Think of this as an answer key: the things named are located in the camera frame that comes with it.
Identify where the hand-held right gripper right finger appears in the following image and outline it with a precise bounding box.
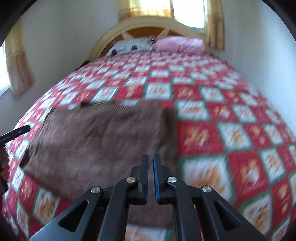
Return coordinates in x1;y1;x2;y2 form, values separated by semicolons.
152;153;268;241

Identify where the cream arched wooden headboard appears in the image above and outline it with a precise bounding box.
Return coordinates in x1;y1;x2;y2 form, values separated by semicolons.
89;16;210;59

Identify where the side window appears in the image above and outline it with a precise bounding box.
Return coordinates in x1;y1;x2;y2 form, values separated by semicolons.
0;40;12;98

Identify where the pink pillow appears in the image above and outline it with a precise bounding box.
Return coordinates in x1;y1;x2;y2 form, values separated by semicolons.
154;35;207;55

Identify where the white panda-print pillow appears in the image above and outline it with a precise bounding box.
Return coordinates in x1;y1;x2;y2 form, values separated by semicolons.
106;35;157;56

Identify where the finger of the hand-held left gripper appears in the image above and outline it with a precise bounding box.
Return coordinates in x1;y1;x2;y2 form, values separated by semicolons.
0;124;31;149

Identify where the red checked patchwork bedspread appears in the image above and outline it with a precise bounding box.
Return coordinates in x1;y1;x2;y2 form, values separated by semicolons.
2;50;296;241

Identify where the yellow curtain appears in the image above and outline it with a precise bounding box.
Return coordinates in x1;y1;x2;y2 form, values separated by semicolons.
5;21;36;98
118;0;174;22
204;0;226;51

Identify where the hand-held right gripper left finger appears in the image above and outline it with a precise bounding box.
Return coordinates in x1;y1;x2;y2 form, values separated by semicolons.
29;153;149;241

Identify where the brown knitted sun-pattern sweater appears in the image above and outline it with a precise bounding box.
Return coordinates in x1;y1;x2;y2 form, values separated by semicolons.
23;101;179;230

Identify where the window behind headboard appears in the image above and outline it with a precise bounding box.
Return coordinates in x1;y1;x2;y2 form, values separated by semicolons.
171;0;207;30

